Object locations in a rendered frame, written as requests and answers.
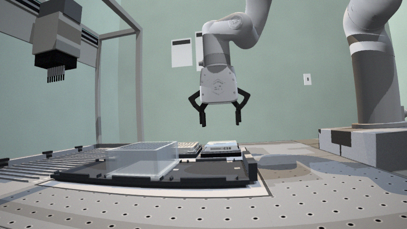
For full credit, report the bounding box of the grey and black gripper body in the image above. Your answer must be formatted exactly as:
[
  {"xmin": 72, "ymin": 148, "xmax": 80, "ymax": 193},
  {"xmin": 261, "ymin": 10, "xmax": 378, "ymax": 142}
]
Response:
[{"xmin": 200, "ymin": 63, "xmax": 238, "ymax": 105}]

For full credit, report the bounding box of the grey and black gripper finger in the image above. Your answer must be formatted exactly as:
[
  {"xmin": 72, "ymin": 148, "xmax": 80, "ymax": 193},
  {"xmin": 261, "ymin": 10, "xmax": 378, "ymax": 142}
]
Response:
[
  {"xmin": 188, "ymin": 90, "xmax": 208, "ymax": 127},
  {"xmin": 232, "ymin": 88, "xmax": 250, "ymax": 126}
]

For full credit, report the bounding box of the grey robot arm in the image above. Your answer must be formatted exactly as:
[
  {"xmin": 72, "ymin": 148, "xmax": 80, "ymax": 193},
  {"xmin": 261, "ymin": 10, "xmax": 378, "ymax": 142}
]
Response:
[{"xmin": 198, "ymin": 0, "xmax": 407, "ymax": 129}]

